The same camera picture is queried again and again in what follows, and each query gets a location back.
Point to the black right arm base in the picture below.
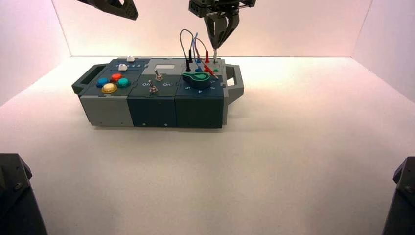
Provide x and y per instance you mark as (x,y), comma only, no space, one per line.
(403,201)

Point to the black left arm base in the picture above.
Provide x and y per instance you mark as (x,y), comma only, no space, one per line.
(16,201)

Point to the red push button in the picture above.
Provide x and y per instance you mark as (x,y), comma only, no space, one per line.
(116,77)

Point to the white slider cap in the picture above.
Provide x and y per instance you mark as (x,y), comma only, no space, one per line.
(130,59)
(122,67)

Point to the metal toggle switch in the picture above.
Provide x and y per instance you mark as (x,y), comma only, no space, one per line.
(153,89)
(158,77)

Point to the green push button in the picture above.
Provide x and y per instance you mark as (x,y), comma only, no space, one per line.
(124,83)

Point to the blue grey control box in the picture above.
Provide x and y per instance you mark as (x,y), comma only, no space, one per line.
(150,110)

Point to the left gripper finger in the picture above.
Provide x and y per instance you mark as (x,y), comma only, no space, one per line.
(128,13)

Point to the green rotary knob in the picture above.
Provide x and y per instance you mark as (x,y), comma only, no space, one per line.
(197,77)

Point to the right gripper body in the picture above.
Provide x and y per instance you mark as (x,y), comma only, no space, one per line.
(214,8)

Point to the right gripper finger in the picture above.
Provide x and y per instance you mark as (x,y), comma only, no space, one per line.
(231,26)
(214,35)

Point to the yellow push button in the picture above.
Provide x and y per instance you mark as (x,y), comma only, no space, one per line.
(109,88)

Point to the blue push button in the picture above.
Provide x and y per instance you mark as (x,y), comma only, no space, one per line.
(102,82)

